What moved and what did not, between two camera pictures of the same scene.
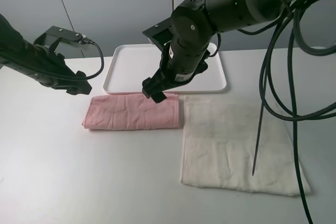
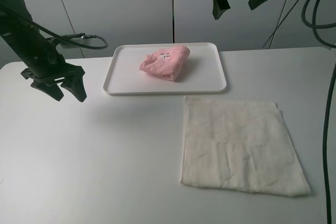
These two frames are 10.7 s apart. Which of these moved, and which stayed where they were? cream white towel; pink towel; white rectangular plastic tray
Moved: pink towel
Stayed: cream white towel; white rectangular plastic tray
